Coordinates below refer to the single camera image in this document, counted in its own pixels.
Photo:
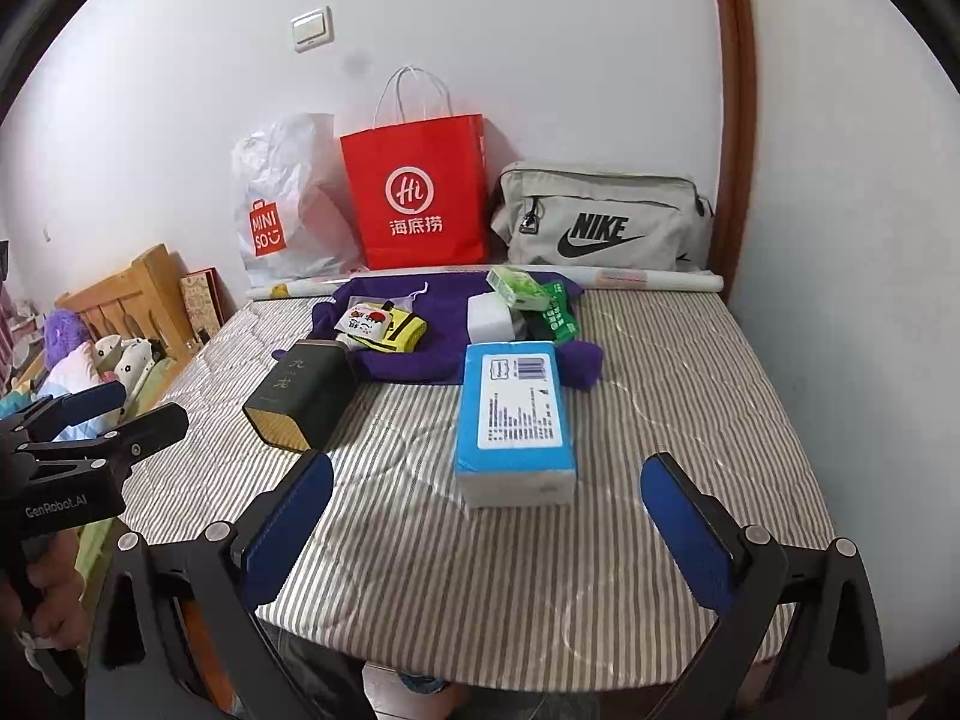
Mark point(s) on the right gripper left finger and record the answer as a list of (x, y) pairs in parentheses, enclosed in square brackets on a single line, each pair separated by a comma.
[(275, 527)]

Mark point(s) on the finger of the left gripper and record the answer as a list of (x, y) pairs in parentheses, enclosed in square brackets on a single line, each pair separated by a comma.
[(148, 434), (93, 402)]

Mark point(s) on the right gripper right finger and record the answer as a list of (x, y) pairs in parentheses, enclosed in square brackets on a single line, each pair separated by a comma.
[(700, 534)]

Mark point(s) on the small white snack packet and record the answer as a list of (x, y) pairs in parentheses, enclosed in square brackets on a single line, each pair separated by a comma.
[(366, 320)]

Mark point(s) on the yellow Adidas mini bag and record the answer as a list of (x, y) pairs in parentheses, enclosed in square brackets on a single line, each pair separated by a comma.
[(402, 333)]

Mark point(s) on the green wet wipes pack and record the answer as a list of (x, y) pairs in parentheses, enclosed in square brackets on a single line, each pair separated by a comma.
[(557, 322)]

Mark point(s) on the green tea tissue pack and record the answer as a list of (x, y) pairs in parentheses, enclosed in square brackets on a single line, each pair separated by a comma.
[(518, 289)]

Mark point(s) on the white sponge block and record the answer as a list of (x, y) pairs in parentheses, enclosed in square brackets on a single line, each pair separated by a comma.
[(491, 320)]

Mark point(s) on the white mesh drawstring pouch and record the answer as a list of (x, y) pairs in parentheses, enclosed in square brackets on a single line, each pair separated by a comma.
[(407, 303)]

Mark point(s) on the person left hand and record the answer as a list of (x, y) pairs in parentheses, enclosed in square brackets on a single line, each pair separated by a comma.
[(59, 618)]

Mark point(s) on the spotted plush toy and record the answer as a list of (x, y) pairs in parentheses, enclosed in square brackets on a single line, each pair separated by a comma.
[(128, 360)]

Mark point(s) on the green bed sheet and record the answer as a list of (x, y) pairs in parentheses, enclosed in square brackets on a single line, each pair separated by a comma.
[(97, 539)]

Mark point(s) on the purple plush toy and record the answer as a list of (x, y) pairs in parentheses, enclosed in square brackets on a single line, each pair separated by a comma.
[(64, 331)]

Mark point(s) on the wooden headboard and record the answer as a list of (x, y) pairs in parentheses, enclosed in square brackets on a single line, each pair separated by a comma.
[(142, 301)]

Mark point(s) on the striped quilted mattress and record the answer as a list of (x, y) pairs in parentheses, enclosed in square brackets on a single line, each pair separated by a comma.
[(579, 598)]

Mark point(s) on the patterned notebook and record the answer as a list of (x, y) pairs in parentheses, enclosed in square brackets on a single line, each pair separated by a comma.
[(203, 303)]

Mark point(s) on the blue white tissue box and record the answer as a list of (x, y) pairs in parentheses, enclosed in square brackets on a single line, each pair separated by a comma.
[(512, 447)]

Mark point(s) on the purple towel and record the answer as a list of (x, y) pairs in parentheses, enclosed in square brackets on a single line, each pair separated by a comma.
[(438, 358)]

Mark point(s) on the white Miniso plastic bag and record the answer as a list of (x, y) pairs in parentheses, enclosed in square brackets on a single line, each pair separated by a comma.
[(291, 212)]

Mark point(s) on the grey Nike pouch bag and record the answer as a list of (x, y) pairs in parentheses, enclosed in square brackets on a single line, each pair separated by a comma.
[(579, 216)]

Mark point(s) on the red paper shopping bag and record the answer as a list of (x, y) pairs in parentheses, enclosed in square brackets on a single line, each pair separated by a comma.
[(419, 186)]

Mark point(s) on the brown wooden door frame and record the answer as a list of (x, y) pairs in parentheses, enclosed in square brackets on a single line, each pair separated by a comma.
[(739, 77)]

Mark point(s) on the white wall switch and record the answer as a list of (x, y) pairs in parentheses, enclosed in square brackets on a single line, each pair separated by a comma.
[(312, 29)]

